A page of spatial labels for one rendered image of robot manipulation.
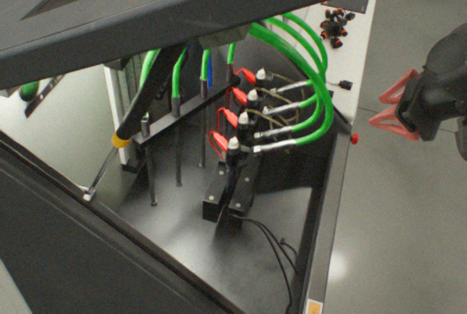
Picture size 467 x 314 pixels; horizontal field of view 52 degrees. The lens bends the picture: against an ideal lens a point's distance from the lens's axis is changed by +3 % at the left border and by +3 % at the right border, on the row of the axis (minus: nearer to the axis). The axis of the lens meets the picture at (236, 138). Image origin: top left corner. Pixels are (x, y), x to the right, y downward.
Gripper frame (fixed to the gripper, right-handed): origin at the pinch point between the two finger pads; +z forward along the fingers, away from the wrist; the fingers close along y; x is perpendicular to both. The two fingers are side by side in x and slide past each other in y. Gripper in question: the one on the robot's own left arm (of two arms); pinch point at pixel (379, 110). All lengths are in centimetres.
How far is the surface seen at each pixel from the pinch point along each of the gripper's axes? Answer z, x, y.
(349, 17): 56, 21, -71
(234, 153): 32.2, -2.7, 7.6
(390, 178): 106, 120, -77
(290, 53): 7.8, -15.3, -1.1
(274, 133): 30.4, 2.7, -1.7
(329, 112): 9.5, -1.9, 0.0
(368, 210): 104, 112, -52
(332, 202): 31.9, 26.8, 0.2
